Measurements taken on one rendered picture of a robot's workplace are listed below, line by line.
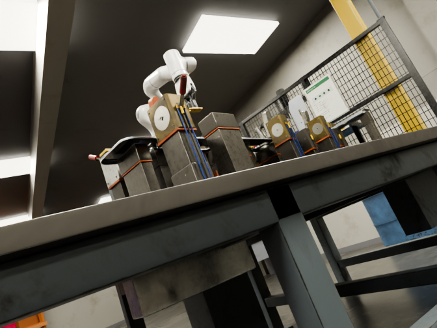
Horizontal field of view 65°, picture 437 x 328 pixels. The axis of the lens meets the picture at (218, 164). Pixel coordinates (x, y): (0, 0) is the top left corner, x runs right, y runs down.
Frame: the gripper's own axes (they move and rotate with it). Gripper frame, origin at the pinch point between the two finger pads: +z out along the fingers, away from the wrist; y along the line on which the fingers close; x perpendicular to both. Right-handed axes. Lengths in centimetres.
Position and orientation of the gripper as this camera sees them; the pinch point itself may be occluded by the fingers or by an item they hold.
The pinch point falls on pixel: (192, 105)
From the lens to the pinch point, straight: 171.5
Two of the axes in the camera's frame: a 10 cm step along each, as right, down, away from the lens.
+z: 3.8, 8.9, -2.5
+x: 7.4, -1.3, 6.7
